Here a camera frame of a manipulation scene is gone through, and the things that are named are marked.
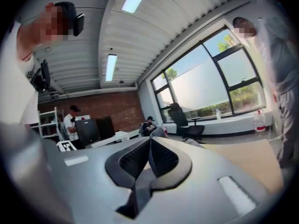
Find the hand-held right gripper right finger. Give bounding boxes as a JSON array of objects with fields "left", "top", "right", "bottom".
[{"left": 139, "top": 136, "right": 275, "bottom": 224}]

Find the black chest harness strap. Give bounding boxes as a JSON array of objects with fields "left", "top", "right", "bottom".
[{"left": 30, "top": 59, "right": 51, "bottom": 93}]

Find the white table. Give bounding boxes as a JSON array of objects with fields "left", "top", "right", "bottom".
[{"left": 91, "top": 129, "right": 141, "bottom": 148}]

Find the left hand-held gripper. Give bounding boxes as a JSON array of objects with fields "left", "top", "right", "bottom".
[{"left": 56, "top": 140, "right": 78, "bottom": 153}]

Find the person's white t-shirt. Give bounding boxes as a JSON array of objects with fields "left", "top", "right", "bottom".
[{"left": 0, "top": 20, "right": 39, "bottom": 130}]

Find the black head camera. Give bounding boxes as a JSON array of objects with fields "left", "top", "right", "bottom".
[{"left": 73, "top": 13, "right": 85, "bottom": 36}]

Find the white metal shelf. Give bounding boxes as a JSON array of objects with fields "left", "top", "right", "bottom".
[{"left": 37, "top": 106, "right": 65, "bottom": 141}]

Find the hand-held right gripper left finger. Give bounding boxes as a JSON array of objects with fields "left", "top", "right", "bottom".
[{"left": 44, "top": 136, "right": 150, "bottom": 224}]

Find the black framed window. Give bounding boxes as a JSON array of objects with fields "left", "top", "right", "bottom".
[{"left": 150, "top": 27, "right": 267, "bottom": 123}]

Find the grey robe garment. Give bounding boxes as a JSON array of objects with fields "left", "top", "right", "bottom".
[{"left": 134, "top": 126, "right": 206, "bottom": 218}]

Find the large clear water jug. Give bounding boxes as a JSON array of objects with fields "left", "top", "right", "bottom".
[{"left": 254, "top": 110, "right": 267, "bottom": 132}]

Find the black monitor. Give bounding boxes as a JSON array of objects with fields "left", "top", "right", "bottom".
[
  {"left": 95, "top": 115, "right": 116, "bottom": 141},
  {"left": 75, "top": 119, "right": 100, "bottom": 147}
]

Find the black office chair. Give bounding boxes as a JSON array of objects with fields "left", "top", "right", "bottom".
[{"left": 169, "top": 103, "right": 205, "bottom": 141}]

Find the person's head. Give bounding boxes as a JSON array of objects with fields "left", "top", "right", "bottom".
[{"left": 32, "top": 1, "right": 78, "bottom": 48}]

